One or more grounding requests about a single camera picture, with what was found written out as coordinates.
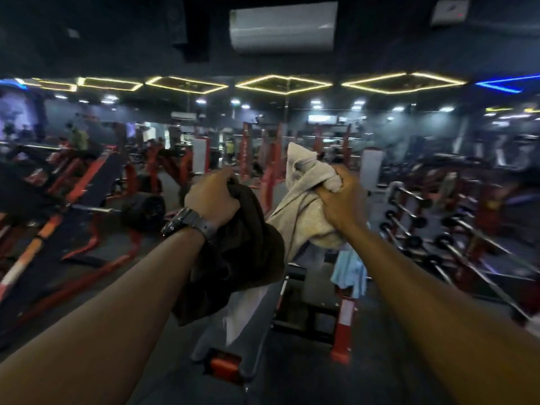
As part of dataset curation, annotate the red bench press stand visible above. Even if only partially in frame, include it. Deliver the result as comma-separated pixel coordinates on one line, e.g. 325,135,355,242
269,244,359,366

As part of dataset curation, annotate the white wall box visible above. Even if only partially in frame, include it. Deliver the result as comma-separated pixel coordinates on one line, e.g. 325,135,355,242
430,0,471,26

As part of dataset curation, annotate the person's left hand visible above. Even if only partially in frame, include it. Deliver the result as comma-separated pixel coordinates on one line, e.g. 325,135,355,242
184,166,241,229

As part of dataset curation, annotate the black wristwatch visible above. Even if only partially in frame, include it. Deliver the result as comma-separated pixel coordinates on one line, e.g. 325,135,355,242
160,208,218,243

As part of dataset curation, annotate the blue towel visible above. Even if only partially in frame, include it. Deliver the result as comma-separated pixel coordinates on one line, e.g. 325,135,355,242
330,244,368,299

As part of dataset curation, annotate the person's right forearm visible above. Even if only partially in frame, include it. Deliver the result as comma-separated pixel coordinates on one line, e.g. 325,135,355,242
344,223,540,405

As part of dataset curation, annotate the plain white towel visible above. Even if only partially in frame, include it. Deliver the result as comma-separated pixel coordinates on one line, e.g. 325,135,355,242
223,142,349,347

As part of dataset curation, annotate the white air conditioner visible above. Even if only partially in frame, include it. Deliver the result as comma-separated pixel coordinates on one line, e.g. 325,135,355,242
229,1,339,55

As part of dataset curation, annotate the set of fixed-weight barbells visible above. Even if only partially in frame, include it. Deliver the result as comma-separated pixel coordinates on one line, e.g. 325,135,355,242
379,181,540,321

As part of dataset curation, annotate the dark brown towel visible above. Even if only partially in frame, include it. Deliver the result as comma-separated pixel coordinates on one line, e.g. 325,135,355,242
172,179,286,327

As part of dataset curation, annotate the person's left forearm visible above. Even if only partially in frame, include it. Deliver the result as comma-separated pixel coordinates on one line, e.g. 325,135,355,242
0,226,208,405

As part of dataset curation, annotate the red black leg press machine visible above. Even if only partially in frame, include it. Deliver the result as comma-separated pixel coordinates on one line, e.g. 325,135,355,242
0,143,168,347

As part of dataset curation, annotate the large wall mirror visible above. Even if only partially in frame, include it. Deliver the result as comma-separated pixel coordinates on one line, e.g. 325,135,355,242
0,75,540,190

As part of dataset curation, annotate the person's right hand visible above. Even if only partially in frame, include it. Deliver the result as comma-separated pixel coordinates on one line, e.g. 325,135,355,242
314,164,368,237

